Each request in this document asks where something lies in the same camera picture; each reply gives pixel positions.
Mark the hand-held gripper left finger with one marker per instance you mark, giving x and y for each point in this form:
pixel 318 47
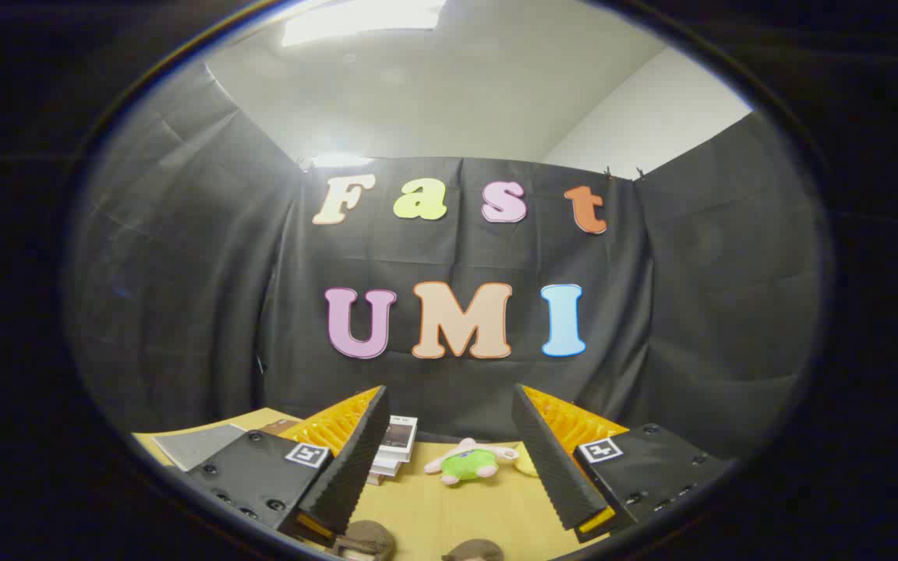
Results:
pixel 359 460

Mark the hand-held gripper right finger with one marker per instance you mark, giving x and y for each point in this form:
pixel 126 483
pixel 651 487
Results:
pixel 546 460

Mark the brown fuzzy shoe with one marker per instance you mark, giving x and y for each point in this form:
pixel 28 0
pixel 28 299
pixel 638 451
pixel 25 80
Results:
pixel 474 552
pixel 365 541

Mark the grey fabric storage box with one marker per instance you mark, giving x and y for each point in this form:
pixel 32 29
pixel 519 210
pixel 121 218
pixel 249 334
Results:
pixel 196 446

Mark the yellow plush toy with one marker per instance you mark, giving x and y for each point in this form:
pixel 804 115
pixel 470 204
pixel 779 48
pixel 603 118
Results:
pixel 525 463

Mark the pale pink book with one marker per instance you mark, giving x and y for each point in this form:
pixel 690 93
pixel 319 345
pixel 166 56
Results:
pixel 377 478

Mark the thick white book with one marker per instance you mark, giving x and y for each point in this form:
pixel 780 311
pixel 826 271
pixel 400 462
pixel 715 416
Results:
pixel 390 463

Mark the green and pink plush toy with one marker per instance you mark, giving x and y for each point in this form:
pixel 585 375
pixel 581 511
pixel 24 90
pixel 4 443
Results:
pixel 468 465

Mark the brown book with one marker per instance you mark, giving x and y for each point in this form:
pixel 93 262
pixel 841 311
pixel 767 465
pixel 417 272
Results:
pixel 281 426

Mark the black backdrop cloth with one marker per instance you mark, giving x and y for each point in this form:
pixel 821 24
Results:
pixel 457 257

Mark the ceiling light panel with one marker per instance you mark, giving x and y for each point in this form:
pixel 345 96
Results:
pixel 363 19

